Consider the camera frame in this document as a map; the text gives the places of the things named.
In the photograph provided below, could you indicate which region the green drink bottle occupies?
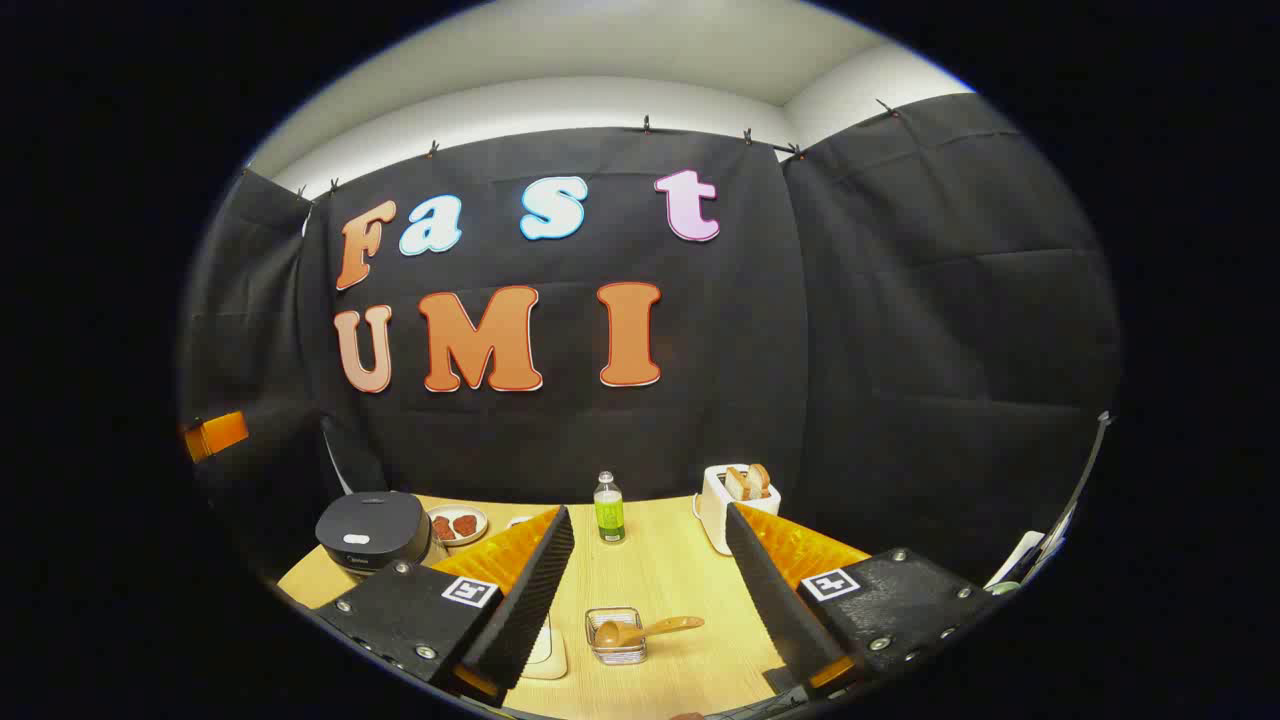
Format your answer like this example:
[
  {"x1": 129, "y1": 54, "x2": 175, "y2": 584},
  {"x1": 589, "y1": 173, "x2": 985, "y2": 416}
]
[{"x1": 594, "y1": 471, "x2": 627, "y2": 544}]

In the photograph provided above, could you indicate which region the round white plate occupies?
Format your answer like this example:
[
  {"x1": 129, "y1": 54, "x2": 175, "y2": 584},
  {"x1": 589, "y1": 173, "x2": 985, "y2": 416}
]
[{"x1": 427, "y1": 505, "x2": 489, "y2": 547}]

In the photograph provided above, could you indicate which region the cream square dish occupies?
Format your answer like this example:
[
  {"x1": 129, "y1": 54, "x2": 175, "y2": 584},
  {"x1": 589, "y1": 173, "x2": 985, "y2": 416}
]
[{"x1": 520, "y1": 612, "x2": 569, "y2": 681}]

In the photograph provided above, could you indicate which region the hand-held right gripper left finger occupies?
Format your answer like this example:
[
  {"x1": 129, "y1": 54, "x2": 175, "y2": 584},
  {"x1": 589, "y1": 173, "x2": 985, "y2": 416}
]
[{"x1": 312, "y1": 505, "x2": 576, "y2": 709}]

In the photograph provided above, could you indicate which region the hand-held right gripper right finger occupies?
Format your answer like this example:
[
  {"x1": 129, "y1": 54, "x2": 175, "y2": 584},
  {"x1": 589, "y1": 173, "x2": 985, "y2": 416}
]
[{"x1": 725, "y1": 502, "x2": 1006, "y2": 701}]

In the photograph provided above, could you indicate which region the wooden spoon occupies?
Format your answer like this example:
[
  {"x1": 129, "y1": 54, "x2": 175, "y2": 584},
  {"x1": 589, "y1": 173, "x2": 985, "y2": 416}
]
[{"x1": 594, "y1": 616, "x2": 705, "y2": 651}]

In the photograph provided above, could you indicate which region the black backdrop cloth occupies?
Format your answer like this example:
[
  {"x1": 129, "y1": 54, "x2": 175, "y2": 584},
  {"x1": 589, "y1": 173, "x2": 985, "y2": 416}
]
[{"x1": 178, "y1": 95, "x2": 1123, "y2": 601}]

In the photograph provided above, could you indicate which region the black rice cooker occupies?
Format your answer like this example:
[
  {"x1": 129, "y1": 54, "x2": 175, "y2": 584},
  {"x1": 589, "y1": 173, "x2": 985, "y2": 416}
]
[{"x1": 315, "y1": 490, "x2": 448, "y2": 579}]

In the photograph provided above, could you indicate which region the white toaster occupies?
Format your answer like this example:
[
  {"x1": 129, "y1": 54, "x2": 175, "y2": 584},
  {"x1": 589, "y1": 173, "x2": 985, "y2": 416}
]
[{"x1": 693, "y1": 463, "x2": 782, "y2": 556}]

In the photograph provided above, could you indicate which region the white flat panel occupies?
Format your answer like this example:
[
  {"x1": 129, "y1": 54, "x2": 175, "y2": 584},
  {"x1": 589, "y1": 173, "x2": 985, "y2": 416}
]
[{"x1": 985, "y1": 505, "x2": 1076, "y2": 593}]

